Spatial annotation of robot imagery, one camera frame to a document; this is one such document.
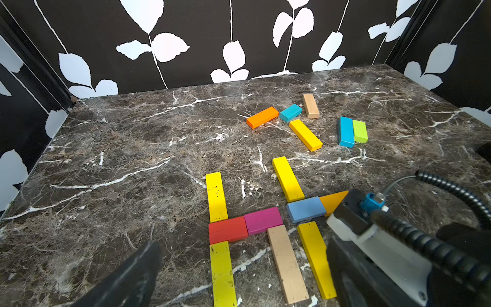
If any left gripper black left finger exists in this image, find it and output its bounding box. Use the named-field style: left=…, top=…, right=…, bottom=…
left=72, top=241, right=163, bottom=306

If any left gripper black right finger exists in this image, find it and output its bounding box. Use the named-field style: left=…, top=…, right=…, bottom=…
left=326, top=237, right=418, bottom=307

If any tan wood long block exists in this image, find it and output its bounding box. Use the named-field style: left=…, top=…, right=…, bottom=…
left=267, top=225, right=309, bottom=304

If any amber short block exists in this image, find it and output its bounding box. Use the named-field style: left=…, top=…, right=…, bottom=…
left=320, top=191, right=349, bottom=217

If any yellow-green long block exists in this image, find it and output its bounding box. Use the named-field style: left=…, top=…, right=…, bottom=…
left=210, top=241, right=237, bottom=307

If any light blue short block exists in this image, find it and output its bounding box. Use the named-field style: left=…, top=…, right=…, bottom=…
left=287, top=197, right=327, bottom=224

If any red block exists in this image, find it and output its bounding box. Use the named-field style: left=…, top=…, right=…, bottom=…
left=208, top=216, right=249, bottom=244

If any yellow long block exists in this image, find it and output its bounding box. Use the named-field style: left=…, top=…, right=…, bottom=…
left=205, top=172, right=228, bottom=223

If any magenta block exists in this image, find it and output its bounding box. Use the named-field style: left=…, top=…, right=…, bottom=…
left=244, top=207, right=283, bottom=235

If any amber long block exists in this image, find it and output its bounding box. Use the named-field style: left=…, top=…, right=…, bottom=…
left=289, top=120, right=323, bottom=152

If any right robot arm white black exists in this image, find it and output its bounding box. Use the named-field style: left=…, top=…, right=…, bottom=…
left=428, top=223, right=490, bottom=306

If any cyan long block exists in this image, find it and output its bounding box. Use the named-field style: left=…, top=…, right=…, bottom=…
left=338, top=116, right=355, bottom=148

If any lime green short block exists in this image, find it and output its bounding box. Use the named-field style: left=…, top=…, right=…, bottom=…
left=352, top=120, right=368, bottom=143

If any natural wood long block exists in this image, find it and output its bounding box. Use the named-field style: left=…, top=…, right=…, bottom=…
left=303, top=93, right=320, bottom=118

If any teal short block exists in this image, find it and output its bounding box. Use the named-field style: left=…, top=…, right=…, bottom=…
left=280, top=104, right=302, bottom=123

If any orange long block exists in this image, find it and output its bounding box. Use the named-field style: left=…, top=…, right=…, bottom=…
left=246, top=107, right=279, bottom=129

